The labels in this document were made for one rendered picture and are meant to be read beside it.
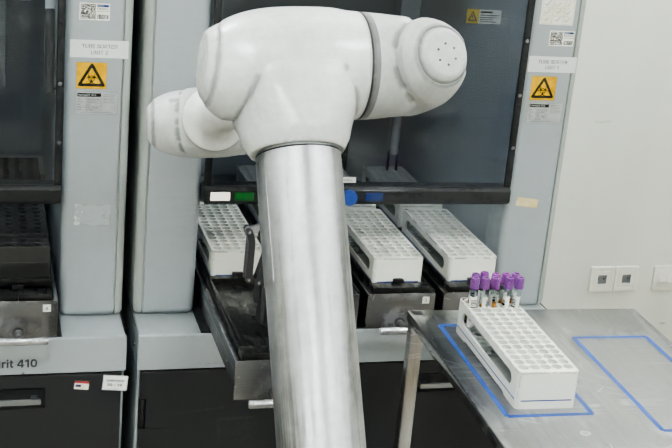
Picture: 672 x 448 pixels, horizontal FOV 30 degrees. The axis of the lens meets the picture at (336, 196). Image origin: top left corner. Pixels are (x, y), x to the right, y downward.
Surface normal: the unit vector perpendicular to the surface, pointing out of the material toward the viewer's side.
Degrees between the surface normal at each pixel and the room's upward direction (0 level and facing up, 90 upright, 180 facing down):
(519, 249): 90
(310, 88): 64
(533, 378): 90
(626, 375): 0
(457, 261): 90
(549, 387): 90
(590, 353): 0
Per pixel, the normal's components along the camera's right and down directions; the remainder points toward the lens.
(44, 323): 0.26, 0.31
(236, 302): 0.09, -0.95
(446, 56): 0.47, -0.07
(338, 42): 0.35, -0.29
